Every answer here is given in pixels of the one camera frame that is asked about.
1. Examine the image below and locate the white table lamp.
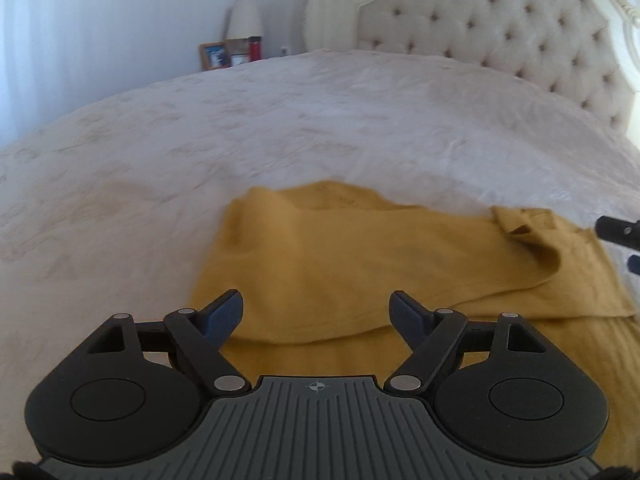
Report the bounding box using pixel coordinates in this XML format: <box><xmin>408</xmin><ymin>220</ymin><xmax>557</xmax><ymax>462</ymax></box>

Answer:
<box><xmin>225</xmin><ymin>0</ymin><xmax>264</xmax><ymax>42</ymax></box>

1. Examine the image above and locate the bed with white bedspread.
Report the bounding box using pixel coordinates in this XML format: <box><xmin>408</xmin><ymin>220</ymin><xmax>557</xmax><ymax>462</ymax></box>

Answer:
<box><xmin>0</xmin><ymin>47</ymin><xmax>640</xmax><ymax>466</ymax></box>

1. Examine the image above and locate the wooden picture frame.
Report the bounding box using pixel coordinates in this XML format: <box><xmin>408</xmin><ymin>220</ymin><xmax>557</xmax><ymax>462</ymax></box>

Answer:
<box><xmin>199</xmin><ymin>41</ymin><xmax>231</xmax><ymax>72</ymax></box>

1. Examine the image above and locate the cream tufted headboard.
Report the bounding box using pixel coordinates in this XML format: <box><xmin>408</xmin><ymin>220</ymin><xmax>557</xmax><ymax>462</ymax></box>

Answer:
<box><xmin>304</xmin><ymin>0</ymin><xmax>640</xmax><ymax>136</ymax></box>

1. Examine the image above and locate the mustard yellow shirt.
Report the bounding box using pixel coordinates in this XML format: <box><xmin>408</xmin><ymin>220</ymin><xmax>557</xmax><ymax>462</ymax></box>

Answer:
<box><xmin>187</xmin><ymin>180</ymin><xmax>640</xmax><ymax>471</ymax></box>

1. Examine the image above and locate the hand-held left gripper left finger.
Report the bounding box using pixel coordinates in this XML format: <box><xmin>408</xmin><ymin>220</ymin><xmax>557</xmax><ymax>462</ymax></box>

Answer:
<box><xmin>86</xmin><ymin>288</ymin><xmax>252</xmax><ymax>395</ymax></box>

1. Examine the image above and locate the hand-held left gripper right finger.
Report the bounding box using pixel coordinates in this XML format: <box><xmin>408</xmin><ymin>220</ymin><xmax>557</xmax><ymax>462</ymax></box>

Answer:
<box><xmin>383</xmin><ymin>290</ymin><xmax>547</xmax><ymax>395</ymax></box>

